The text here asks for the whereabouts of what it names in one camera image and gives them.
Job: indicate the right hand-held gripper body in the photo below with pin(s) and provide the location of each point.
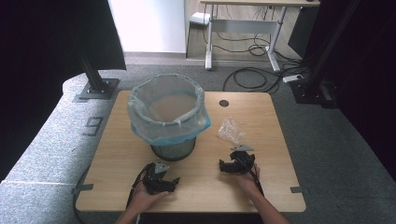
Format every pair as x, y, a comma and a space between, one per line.
244, 158

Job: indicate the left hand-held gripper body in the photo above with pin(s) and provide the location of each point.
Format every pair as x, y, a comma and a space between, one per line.
154, 180

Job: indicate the person's left hand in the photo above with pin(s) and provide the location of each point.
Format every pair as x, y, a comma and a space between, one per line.
144, 197

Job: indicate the person's right hand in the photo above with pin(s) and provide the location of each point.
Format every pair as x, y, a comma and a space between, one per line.
247, 183

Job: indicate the black mesh trash bin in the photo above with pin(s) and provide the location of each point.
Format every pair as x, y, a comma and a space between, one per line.
173, 151

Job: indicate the crumpled clear plastic wrapper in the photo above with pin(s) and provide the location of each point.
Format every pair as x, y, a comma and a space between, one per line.
232, 130

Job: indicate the translucent pale blue bin bag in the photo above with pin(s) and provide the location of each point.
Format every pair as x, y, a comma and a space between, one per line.
146, 124

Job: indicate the dark round table grommet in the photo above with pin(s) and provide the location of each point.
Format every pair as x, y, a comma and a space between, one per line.
223, 103

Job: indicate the grey tape strip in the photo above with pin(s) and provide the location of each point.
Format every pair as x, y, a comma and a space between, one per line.
299, 189
83, 188

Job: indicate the white power strip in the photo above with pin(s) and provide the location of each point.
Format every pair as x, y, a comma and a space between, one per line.
292, 78

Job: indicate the black metal stand with base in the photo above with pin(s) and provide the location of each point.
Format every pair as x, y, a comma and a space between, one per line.
314, 84
95, 79

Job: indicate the white-legged wooden desk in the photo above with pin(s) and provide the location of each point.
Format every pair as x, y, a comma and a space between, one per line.
246, 25

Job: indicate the black panel under desk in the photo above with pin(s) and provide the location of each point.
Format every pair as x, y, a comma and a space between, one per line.
303, 31

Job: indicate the white box device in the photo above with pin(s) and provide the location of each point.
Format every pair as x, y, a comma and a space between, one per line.
199, 18

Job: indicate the black curtain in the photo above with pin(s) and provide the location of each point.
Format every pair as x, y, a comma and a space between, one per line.
46, 62
370, 77

